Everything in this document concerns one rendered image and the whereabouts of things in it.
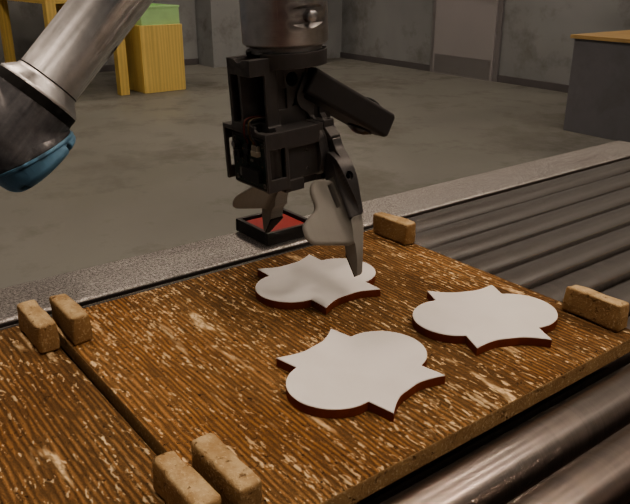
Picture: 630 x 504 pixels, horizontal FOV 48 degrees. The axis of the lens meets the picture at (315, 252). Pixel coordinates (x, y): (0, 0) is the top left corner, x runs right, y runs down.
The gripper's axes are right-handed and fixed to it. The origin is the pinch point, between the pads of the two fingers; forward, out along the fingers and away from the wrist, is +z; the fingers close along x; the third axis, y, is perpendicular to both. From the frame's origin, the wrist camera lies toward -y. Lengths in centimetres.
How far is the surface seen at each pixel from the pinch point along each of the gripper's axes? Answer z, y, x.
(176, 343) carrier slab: 2.8, 17.0, 2.5
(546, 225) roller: 8.1, -39.8, -1.0
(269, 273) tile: 2.7, 3.2, -3.8
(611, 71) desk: 71, -475, -256
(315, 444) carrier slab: 2.9, 16.0, 20.9
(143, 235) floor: 102, -89, -266
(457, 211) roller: 7.3, -33.7, -11.5
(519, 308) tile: 3.4, -10.7, 17.0
